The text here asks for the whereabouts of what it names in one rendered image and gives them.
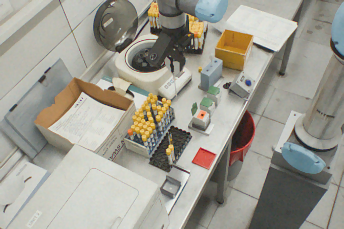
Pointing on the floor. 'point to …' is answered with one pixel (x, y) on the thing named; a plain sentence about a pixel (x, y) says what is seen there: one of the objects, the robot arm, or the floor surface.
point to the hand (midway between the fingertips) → (174, 74)
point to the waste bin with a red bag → (245, 141)
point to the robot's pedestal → (286, 199)
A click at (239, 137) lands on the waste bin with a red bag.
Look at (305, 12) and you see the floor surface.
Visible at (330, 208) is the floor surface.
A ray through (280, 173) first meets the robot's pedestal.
